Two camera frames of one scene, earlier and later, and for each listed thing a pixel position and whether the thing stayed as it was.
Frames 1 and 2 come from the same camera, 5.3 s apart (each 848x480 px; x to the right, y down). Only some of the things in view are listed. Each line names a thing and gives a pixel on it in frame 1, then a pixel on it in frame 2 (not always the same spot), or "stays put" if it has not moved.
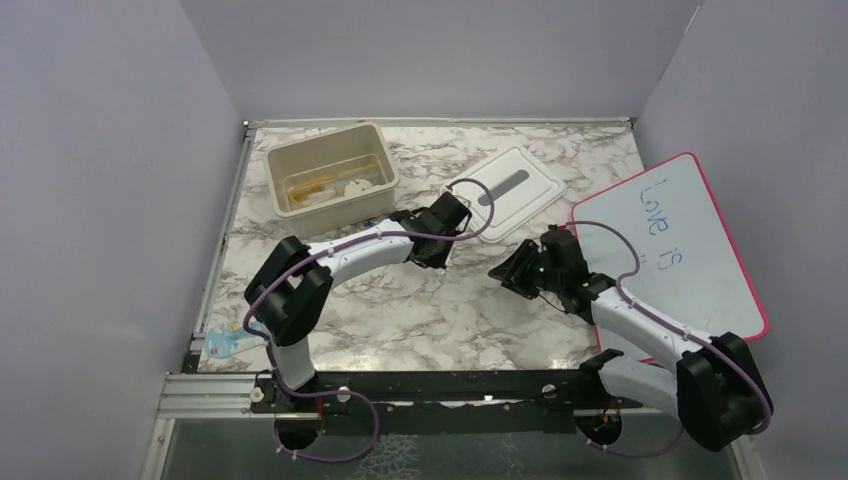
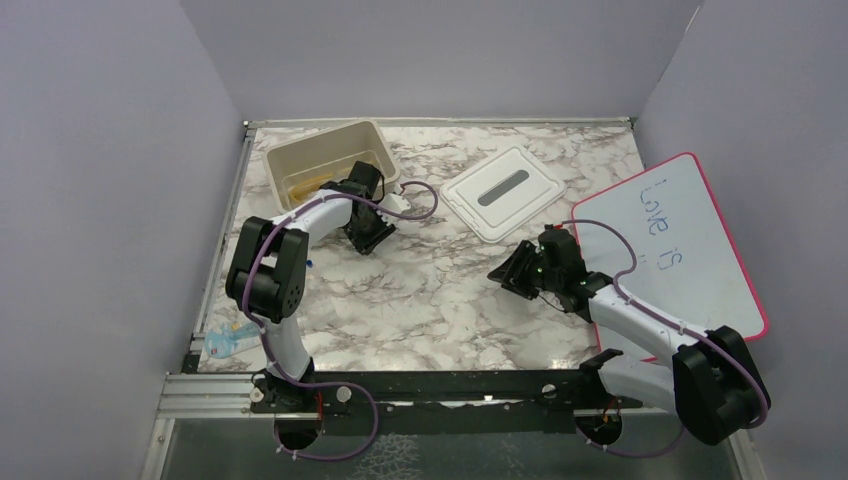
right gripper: [510, 272] stays put
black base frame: [441, 401] stays put
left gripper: [435, 261] → [365, 244]
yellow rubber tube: [313, 185] stays put
